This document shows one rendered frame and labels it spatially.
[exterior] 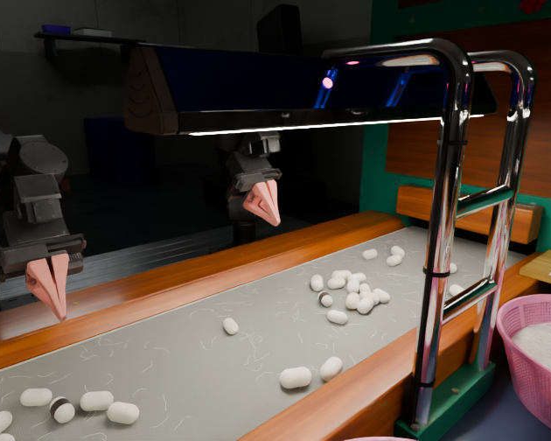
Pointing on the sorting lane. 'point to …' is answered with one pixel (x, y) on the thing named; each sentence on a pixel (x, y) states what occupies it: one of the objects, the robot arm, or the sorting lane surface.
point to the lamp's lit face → (289, 128)
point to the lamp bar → (273, 92)
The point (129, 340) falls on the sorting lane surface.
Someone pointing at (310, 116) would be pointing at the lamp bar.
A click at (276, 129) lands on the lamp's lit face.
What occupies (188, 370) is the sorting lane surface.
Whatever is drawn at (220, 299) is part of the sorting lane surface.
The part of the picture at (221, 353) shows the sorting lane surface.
